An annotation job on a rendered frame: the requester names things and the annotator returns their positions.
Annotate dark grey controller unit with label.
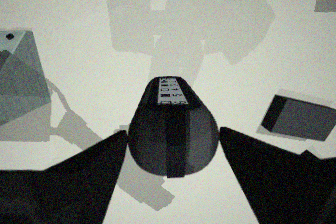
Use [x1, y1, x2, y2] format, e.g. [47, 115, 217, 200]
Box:
[127, 76, 219, 178]

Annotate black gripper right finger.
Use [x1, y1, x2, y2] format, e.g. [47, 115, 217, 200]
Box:
[219, 127, 336, 224]

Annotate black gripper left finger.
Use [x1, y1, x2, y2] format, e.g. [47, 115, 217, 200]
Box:
[0, 130, 128, 224]

